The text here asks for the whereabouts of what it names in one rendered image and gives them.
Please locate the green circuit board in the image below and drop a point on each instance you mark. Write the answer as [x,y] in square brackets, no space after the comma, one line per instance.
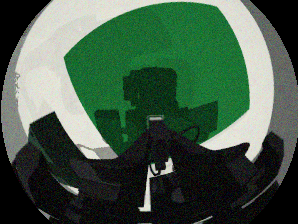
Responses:
[178,62]

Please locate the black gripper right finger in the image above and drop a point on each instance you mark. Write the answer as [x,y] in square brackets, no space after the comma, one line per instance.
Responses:
[196,165]

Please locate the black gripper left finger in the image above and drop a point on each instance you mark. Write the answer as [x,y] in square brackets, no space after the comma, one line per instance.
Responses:
[129,170]

